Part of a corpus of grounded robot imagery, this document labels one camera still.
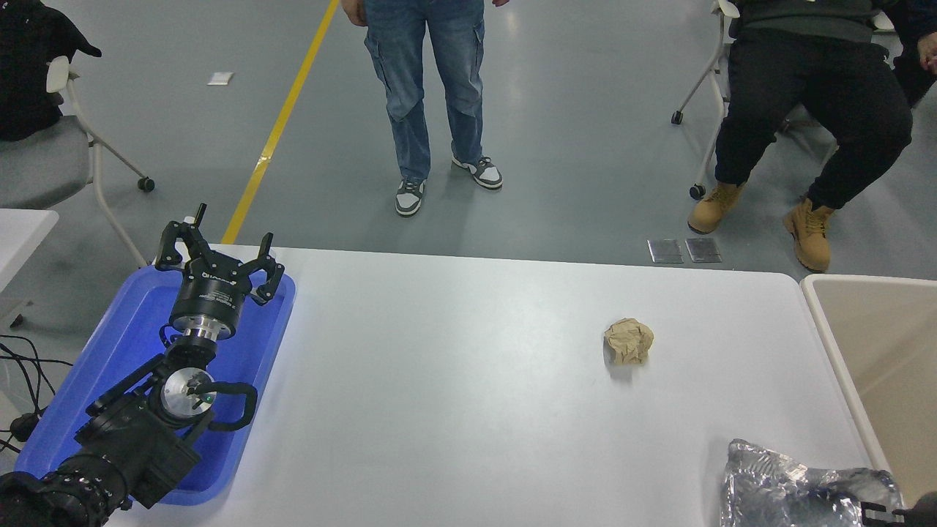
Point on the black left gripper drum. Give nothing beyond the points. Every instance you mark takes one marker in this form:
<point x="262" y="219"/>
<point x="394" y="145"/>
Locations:
<point x="211" y="296"/>

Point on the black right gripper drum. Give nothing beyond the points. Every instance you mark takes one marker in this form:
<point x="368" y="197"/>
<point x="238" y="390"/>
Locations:
<point x="925" y="512"/>

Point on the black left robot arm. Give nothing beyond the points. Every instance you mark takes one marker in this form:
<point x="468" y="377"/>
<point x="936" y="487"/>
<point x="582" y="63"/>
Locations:
<point x="139" y="439"/>

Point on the metal floor plate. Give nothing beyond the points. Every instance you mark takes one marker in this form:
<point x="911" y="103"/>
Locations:
<point x="665" y="251"/>
<point x="703" y="250"/>

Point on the standing person's right hand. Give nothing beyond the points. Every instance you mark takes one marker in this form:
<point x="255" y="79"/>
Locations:
<point x="354" y="10"/>

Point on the edge person's hand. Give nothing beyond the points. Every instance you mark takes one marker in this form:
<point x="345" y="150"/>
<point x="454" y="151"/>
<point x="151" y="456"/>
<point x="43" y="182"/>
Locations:
<point x="930" y="53"/>

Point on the blue plastic tray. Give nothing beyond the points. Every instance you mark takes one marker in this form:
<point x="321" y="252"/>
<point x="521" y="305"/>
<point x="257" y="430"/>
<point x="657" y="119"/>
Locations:
<point x="124" y="344"/>

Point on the large pale bin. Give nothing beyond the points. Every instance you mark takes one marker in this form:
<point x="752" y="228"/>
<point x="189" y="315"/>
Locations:
<point x="893" y="366"/>

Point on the small white side table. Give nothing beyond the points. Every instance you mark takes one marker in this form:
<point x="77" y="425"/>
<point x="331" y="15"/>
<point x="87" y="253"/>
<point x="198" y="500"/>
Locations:
<point x="22" y="234"/>

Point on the grey office chair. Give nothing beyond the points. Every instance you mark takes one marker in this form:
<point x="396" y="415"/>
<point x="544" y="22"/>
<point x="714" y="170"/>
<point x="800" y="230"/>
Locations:
<point x="36" y="161"/>

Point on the black power plug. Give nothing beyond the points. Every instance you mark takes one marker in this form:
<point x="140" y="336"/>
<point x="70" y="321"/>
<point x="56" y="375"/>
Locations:
<point x="23" y="426"/>

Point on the standing person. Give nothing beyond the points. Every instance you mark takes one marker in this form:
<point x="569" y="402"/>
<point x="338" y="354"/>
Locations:
<point x="410" y="88"/>

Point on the black jacket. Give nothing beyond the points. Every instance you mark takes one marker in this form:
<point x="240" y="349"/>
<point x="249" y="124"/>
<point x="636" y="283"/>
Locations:
<point x="29" y="66"/>

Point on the crumpled tan paper ball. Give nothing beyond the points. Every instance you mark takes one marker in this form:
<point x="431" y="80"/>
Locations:
<point x="628" y="341"/>

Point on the seated person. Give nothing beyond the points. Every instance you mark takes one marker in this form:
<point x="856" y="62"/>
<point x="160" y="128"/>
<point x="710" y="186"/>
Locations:
<point x="805" y="88"/>

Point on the white framed chair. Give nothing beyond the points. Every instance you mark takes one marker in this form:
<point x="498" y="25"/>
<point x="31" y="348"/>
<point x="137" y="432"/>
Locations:
<point x="721" y="44"/>

